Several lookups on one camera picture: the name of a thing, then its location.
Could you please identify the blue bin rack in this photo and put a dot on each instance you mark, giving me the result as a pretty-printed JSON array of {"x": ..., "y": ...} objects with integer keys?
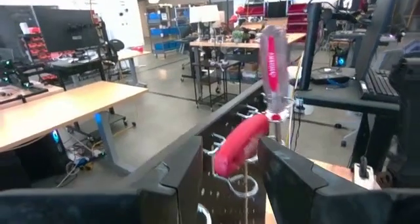
[{"x": 164, "y": 31}]

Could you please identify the red bin rack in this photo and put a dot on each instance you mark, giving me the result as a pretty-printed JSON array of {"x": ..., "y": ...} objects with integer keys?
[{"x": 297, "y": 17}]

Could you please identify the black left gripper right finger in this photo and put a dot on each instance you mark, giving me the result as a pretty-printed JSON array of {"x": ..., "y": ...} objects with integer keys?
[{"x": 328, "y": 207}]

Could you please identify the wooden workbench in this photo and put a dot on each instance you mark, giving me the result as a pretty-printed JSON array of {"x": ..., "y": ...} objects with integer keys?
[{"x": 223, "y": 44}]

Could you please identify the green potted plant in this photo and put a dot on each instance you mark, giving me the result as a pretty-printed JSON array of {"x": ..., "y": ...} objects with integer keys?
[{"x": 237, "y": 36}]

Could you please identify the white lampshade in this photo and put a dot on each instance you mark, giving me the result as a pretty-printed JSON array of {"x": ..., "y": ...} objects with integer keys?
[{"x": 203, "y": 13}]

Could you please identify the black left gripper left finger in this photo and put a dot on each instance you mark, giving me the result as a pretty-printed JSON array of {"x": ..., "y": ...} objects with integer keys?
[{"x": 98, "y": 207}]

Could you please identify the wide black monitor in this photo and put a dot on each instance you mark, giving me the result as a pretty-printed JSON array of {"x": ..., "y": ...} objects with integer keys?
[{"x": 65, "y": 30}]

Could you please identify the black keyboard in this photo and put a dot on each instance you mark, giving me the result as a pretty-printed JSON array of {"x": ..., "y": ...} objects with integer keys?
[{"x": 377, "y": 86}]

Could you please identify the white pillar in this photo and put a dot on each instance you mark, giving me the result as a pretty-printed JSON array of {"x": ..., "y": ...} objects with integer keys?
[{"x": 124, "y": 27}]

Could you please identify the black monitor pole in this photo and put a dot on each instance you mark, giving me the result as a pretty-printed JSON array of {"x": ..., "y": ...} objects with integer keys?
[{"x": 310, "y": 46}]

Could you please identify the black computer desk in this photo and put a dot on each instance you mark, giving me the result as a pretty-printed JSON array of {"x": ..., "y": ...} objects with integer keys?
[{"x": 328, "y": 97}]

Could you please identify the black perforated peg board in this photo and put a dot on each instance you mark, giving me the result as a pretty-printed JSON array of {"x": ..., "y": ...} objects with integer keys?
[{"x": 229, "y": 211}]

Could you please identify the black office chair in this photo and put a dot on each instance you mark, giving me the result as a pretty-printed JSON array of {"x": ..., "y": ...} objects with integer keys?
[{"x": 115, "y": 46}]

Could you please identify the wooden top table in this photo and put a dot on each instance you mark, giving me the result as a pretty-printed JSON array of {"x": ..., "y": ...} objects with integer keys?
[{"x": 65, "y": 109}]

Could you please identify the blue lit desktop computer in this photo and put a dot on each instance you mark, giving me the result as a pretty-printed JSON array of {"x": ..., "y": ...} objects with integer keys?
[{"x": 33, "y": 161}]

